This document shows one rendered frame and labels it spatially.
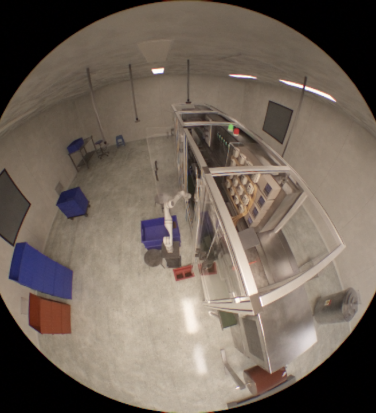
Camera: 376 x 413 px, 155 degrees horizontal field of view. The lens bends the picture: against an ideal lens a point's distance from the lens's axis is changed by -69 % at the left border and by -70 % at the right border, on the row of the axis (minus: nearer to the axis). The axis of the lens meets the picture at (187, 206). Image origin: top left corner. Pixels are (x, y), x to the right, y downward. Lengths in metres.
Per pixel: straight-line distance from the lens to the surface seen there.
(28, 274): 2.52
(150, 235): 2.40
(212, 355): 2.50
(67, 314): 3.15
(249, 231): 1.34
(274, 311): 1.34
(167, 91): 5.99
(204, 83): 6.22
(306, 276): 0.72
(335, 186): 3.81
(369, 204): 3.58
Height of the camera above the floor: 2.28
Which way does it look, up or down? 51 degrees down
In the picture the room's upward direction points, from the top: straight up
